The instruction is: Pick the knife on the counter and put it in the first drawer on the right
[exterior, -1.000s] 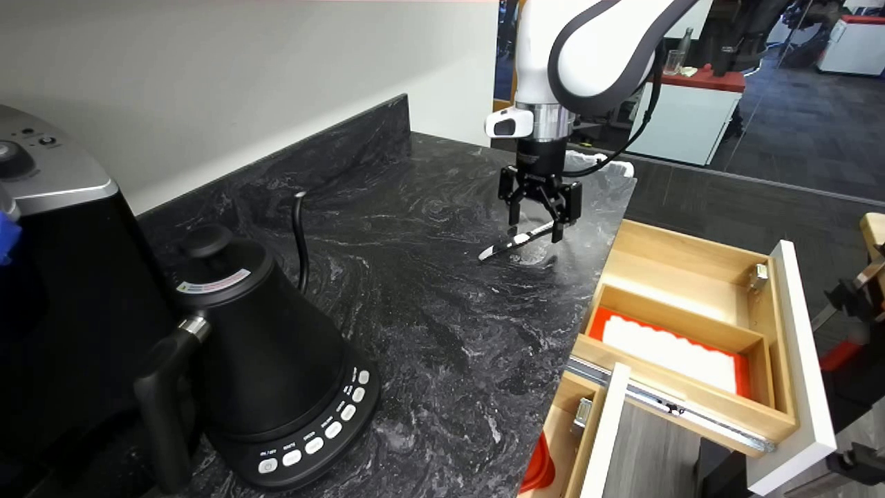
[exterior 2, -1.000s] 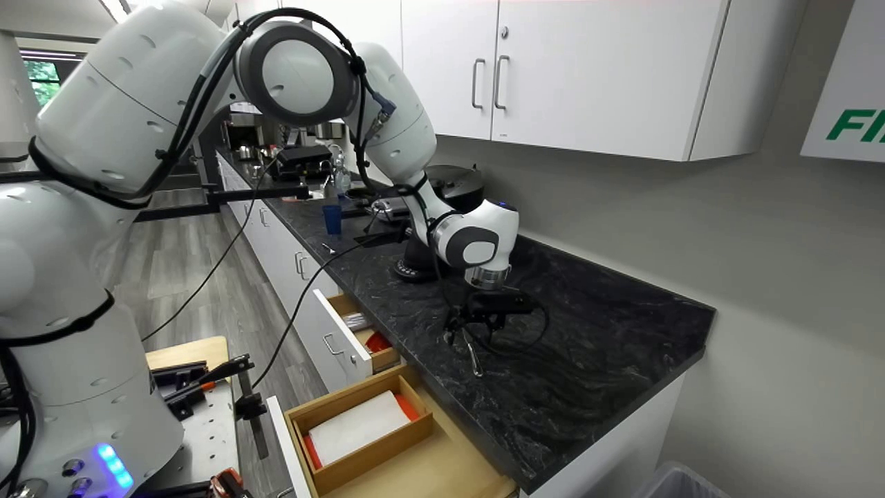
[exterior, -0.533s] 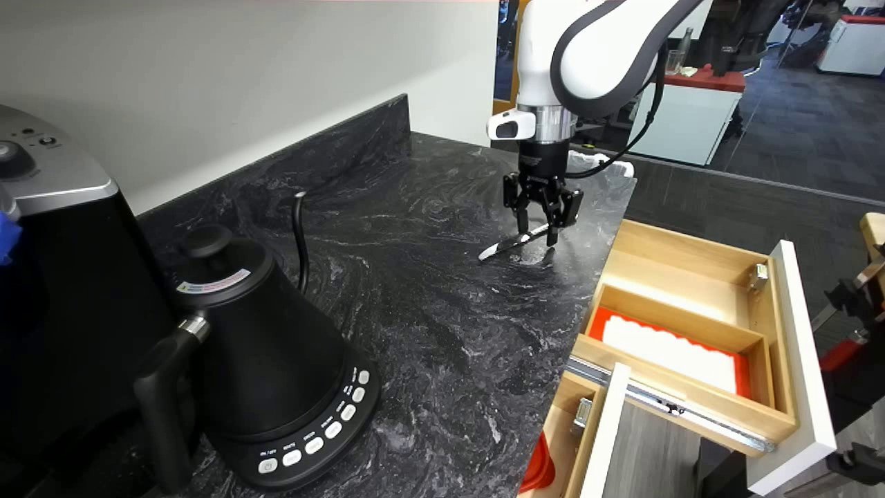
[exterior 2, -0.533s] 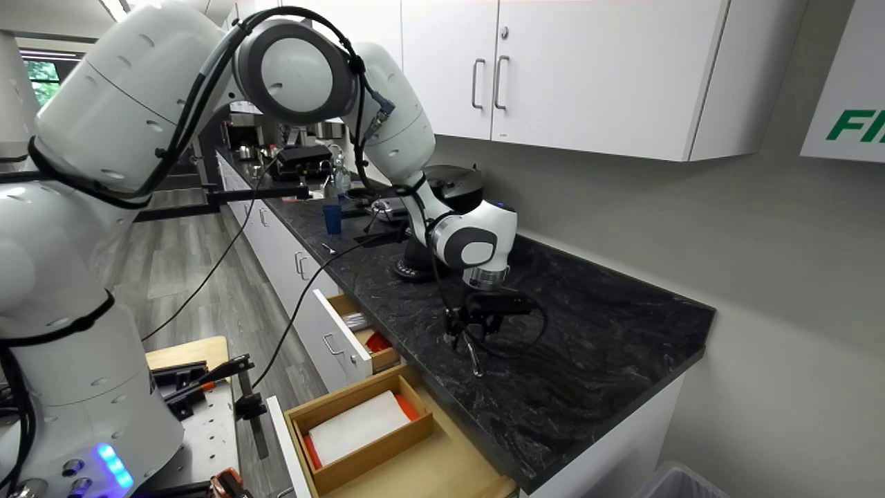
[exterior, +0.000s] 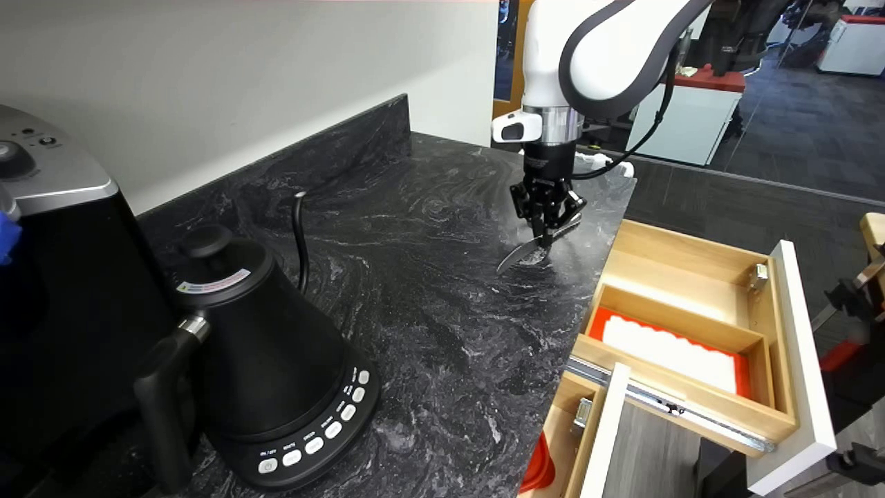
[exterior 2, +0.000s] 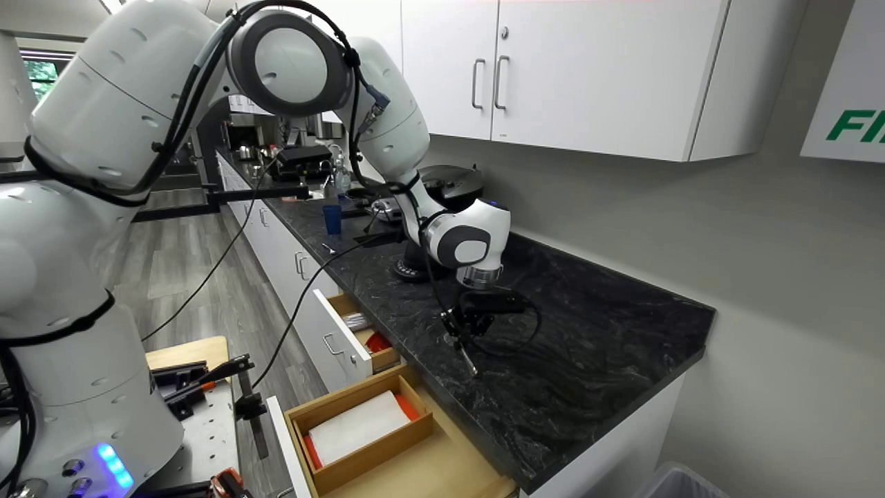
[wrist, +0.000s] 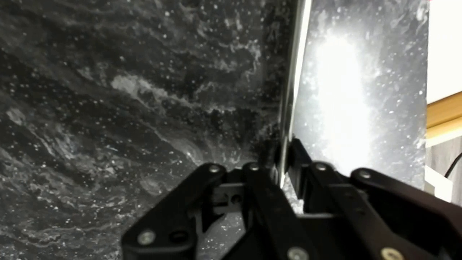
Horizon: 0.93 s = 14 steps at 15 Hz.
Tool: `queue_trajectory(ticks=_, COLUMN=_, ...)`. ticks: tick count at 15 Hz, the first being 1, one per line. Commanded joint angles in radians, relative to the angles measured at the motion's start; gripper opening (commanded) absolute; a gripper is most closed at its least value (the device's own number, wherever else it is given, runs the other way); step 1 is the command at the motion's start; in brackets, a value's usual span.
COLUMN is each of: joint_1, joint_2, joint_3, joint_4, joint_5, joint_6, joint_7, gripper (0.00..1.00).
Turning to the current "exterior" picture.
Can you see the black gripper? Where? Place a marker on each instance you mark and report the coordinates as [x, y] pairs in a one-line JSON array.
[[551, 180]]

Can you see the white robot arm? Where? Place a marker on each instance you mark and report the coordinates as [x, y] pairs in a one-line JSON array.
[[609, 57]]

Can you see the large open wooden drawer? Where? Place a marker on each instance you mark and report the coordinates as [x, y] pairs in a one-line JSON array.
[[681, 277]]

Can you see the narrow open wooden drawer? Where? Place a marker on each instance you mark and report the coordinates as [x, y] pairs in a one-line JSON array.
[[604, 445]]

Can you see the orange drawer liner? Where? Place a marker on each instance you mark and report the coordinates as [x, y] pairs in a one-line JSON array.
[[743, 374]]

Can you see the white trash bag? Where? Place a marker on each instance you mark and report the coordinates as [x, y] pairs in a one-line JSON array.
[[619, 168]]

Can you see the white cabinet with red top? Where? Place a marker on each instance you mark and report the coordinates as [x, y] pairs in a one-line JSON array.
[[693, 126]]

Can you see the red plastic bowl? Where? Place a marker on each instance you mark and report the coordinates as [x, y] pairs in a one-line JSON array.
[[541, 471]]

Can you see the black electric kettle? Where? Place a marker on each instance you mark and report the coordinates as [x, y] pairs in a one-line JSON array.
[[268, 370]]

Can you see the black red tripod stand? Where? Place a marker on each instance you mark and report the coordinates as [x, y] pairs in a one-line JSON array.
[[854, 301]]

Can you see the wooden block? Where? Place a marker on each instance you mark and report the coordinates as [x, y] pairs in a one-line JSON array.
[[876, 240]]

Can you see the white storage box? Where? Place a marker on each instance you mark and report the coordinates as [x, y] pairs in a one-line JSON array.
[[854, 45]]

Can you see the black silver coffee maker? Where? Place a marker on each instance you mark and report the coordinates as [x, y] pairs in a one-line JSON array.
[[73, 306]]

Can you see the blue object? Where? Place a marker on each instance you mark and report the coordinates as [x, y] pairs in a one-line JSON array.
[[6, 240]]

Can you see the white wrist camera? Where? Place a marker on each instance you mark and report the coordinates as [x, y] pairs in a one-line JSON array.
[[516, 128]]

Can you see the wooden door frame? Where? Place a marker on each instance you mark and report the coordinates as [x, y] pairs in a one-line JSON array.
[[518, 57]]

